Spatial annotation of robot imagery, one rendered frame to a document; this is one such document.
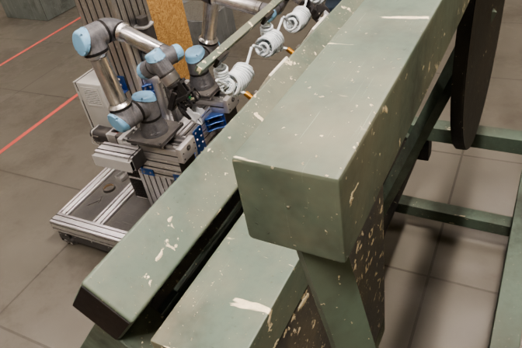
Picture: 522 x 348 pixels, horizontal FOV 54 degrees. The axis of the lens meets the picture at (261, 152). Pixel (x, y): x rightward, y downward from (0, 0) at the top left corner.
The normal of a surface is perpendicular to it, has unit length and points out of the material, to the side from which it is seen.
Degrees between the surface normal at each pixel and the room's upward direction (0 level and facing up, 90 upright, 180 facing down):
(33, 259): 0
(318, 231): 90
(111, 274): 38
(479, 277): 0
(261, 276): 0
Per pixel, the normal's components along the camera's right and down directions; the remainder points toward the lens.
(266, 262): -0.15, -0.80
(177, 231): 0.42, -0.53
